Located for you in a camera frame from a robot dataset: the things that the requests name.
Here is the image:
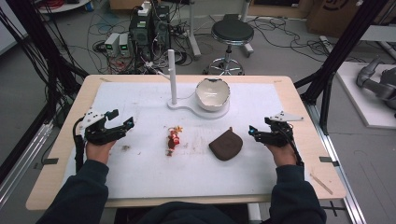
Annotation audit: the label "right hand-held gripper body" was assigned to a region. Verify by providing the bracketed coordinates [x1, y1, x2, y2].
[256, 111, 304, 147]

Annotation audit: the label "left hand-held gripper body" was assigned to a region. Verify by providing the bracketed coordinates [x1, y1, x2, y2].
[78, 106, 127, 146]

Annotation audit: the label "person's left hand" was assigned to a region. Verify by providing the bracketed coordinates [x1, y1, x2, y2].
[85, 139, 118, 165]

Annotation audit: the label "person's right hand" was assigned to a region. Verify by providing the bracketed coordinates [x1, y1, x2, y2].
[265, 143, 298, 167]

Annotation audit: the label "brown pouch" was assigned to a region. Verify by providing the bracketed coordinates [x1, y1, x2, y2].
[208, 126, 244, 161]

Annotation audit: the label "wooden table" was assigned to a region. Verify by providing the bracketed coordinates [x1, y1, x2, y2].
[25, 74, 347, 212]

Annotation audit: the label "white eggshell-shaped bowl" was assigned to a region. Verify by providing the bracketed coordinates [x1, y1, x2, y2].
[194, 77, 232, 113]

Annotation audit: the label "white stand with pole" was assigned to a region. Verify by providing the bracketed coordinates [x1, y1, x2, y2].
[166, 49, 232, 120]

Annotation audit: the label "thin wooden stick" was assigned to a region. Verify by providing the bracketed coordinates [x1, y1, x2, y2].
[309, 173, 334, 196]

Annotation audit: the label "grey power supply unit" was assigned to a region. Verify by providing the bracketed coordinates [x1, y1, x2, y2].
[119, 33, 132, 58]
[104, 32, 121, 55]

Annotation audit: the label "white table mat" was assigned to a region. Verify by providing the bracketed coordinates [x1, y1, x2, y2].
[62, 81, 307, 200]

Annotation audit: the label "black computer tower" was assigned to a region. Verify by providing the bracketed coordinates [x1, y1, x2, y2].
[153, 4, 172, 54]
[129, 6, 156, 62]

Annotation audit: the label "white platform board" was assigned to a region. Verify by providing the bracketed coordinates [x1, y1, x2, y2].
[335, 61, 396, 130]

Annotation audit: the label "black round stool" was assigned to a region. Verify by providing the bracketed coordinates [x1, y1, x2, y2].
[204, 19, 256, 77]

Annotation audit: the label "white table leg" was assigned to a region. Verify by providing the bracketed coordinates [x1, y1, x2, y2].
[186, 0, 203, 61]
[238, 0, 255, 58]

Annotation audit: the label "white power strip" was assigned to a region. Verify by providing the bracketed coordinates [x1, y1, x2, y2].
[318, 35, 335, 54]
[137, 1, 152, 17]

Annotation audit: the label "person's dark torso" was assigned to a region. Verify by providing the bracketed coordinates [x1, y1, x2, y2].
[136, 201, 247, 224]

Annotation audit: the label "grey robot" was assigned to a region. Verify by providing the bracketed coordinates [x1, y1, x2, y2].
[356, 55, 396, 110]

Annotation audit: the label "white round table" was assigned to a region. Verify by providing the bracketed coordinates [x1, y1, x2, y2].
[35, 0, 92, 15]

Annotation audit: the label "cardboard box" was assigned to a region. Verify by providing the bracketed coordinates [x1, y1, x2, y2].
[306, 0, 363, 39]

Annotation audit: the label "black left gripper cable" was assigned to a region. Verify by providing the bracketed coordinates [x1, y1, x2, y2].
[72, 116, 87, 174]

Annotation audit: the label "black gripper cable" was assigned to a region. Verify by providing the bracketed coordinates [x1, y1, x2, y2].
[72, 116, 87, 174]
[288, 124, 305, 167]

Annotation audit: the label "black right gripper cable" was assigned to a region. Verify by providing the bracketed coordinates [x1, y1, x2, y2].
[288, 124, 305, 167]

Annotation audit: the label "red figure keychain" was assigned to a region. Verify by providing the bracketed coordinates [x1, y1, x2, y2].
[165, 125, 184, 158]

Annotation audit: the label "white cable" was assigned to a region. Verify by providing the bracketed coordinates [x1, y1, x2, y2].
[144, 61, 172, 80]

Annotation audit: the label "aluminium rail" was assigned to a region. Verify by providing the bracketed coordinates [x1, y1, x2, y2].
[0, 122, 54, 206]
[304, 102, 368, 224]

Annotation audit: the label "tangle of floor cables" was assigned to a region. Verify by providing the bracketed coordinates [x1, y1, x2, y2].
[66, 8, 368, 76]

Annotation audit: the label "black metal frame post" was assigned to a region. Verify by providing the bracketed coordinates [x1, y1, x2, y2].
[293, 0, 390, 134]
[0, 0, 90, 104]

